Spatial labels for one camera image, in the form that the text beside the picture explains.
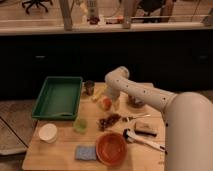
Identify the orange bowl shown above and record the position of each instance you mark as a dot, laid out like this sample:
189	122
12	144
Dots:
111	149

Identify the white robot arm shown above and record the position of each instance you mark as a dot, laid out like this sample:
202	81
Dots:
188	119

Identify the white paper cup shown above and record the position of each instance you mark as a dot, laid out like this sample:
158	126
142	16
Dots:
48	133

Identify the yellow banana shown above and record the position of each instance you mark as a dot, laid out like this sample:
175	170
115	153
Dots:
98	94

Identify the black office chair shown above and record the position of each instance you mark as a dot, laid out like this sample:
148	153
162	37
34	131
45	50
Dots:
29	3

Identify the dark brown bowl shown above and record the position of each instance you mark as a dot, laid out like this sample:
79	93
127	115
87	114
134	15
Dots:
135	102

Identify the bunch of dark grapes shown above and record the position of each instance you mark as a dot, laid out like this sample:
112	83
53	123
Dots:
105	123

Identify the small metal cup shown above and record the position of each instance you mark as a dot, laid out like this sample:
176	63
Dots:
89	87

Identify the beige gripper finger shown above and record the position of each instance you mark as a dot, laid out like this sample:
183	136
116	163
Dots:
101	101
116	104

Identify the blue sponge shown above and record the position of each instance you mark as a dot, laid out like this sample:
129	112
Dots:
85	153

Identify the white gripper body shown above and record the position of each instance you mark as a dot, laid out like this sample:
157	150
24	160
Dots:
112	94

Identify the green plastic tray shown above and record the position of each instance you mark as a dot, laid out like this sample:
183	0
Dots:
58	99

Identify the green plastic cup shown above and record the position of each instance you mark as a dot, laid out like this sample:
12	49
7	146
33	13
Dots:
80	126

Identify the red yellow apple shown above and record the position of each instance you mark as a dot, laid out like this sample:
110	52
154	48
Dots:
106	104

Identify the metal fork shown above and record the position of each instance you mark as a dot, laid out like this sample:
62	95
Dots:
129	118

